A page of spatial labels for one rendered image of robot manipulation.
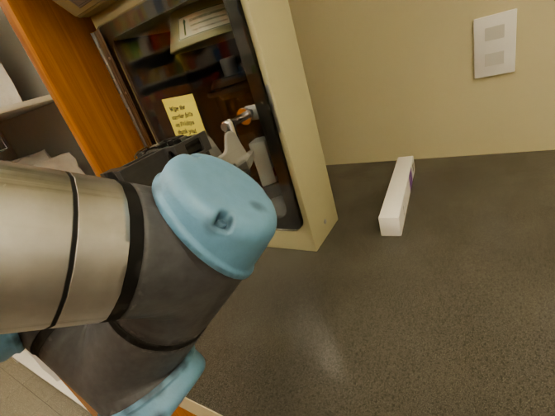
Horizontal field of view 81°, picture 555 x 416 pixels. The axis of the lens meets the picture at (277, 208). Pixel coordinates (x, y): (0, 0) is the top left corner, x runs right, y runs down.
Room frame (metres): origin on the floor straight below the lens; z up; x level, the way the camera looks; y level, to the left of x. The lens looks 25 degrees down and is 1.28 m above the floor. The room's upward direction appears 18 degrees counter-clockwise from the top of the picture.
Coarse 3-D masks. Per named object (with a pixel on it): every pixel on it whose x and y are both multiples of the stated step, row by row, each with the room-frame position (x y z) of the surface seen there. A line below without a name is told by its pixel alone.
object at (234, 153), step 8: (232, 136) 0.44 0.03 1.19; (232, 144) 0.44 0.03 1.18; (240, 144) 0.45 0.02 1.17; (224, 152) 0.42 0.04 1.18; (232, 152) 0.43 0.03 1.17; (240, 152) 0.44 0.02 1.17; (248, 152) 0.48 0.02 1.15; (224, 160) 0.42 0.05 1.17; (232, 160) 0.43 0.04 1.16; (240, 160) 0.44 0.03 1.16; (248, 160) 0.44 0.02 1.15
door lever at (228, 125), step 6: (240, 108) 0.51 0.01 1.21; (240, 114) 0.50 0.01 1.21; (246, 114) 0.50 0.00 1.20; (228, 120) 0.47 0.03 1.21; (234, 120) 0.48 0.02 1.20; (240, 120) 0.49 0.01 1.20; (246, 120) 0.51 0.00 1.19; (222, 126) 0.47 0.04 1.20; (228, 126) 0.47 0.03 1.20; (234, 126) 0.47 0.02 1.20; (234, 132) 0.47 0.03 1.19
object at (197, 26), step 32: (160, 0) 0.56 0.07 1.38; (192, 0) 0.53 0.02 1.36; (224, 0) 0.49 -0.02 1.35; (128, 32) 0.62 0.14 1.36; (160, 32) 0.58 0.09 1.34; (192, 32) 0.54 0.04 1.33; (224, 32) 0.50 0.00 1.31; (128, 64) 0.64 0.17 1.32; (160, 64) 0.59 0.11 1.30; (192, 64) 0.55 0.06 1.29; (224, 64) 0.51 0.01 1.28; (256, 64) 0.48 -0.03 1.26; (160, 96) 0.61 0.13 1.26; (224, 96) 0.53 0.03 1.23; (256, 96) 0.49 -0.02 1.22; (160, 128) 0.63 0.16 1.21; (256, 128) 0.50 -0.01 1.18; (256, 160) 0.51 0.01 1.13; (288, 192) 0.49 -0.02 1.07; (288, 224) 0.50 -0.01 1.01
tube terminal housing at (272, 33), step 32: (128, 0) 0.62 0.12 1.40; (256, 0) 0.50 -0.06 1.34; (256, 32) 0.49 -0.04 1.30; (288, 32) 0.56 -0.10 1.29; (288, 64) 0.54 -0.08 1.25; (288, 96) 0.52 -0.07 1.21; (288, 128) 0.50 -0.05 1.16; (288, 160) 0.49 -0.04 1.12; (320, 160) 0.56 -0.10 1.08; (320, 192) 0.54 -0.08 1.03; (320, 224) 0.52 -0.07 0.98
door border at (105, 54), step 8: (96, 32) 0.67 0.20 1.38; (104, 40) 0.66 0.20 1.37; (104, 48) 0.66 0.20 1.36; (104, 56) 0.67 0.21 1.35; (256, 56) 0.49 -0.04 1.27; (112, 64) 0.66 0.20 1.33; (112, 72) 0.67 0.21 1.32; (112, 80) 0.67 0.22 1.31; (120, 80) 0.66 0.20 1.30; (120, 88) 0.67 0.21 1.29; (128, 96) 0.66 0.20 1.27; (128, 104) 0.67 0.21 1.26; (128, 112) 0.67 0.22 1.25; (136, 112) 0.66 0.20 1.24; (136, 120) 0.67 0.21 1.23; (144, 128) 0.66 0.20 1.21; (144, 136) 0.67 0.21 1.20; (144, 144) 0.67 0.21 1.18; (152, 144) 0.66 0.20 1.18
